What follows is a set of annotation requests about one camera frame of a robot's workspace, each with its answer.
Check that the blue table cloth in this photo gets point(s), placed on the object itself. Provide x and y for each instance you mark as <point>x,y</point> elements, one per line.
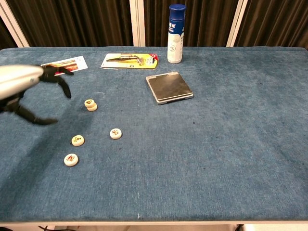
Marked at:
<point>192,149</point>

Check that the red white ad card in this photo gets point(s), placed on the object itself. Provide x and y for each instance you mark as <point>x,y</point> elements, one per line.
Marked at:
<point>77,63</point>

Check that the black pleated curtain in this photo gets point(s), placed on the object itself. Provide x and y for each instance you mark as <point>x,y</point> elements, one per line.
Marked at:
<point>276,24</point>
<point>207,24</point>
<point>72,24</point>
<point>6,36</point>

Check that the silver digital kitchen scale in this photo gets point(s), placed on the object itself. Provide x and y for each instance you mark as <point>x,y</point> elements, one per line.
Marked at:
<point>169,86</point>

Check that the yellow razor blister pack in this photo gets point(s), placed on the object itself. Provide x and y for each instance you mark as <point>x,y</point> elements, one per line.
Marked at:
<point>130,60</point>

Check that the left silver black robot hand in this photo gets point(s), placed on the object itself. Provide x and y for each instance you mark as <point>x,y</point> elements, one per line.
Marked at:
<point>16,79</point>

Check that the white bottle with blue cap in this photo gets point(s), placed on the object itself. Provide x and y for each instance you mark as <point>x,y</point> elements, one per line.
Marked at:
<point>175,48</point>

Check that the white partition frame post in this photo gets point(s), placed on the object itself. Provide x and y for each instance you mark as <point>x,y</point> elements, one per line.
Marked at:
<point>14,26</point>
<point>137,24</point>
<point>237,24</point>

